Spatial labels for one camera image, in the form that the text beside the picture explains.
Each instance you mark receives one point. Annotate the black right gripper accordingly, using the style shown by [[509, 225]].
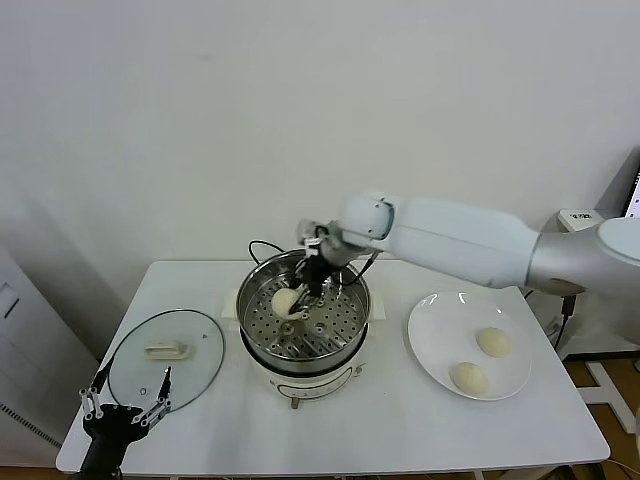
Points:
[[316, 275]]

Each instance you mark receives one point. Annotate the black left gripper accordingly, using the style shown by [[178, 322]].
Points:
[[112, 424]]

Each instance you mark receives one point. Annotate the white steamed baozi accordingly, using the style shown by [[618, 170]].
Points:
[[284, 302], [494, 342], [469, 380]]

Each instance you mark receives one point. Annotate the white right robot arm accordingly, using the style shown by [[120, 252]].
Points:
[[460, 245]]

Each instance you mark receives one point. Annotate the stainless steel steamer basket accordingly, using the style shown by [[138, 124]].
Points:
[[260, 300]]

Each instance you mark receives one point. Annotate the white appliance with green label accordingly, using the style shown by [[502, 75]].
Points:
[[30, 350]]

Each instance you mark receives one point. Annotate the white round plate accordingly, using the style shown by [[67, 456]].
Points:
[[440, 340]]

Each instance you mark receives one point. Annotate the white side table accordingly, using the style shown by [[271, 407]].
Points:
[[612, 340]]

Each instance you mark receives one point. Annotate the black laptop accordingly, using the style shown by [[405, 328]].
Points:
[[633, 195]]

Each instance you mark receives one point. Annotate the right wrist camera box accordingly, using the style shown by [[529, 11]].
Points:
[[312, 232]]

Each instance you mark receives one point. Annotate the white wall socket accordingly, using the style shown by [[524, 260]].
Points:
[[553, 326]]

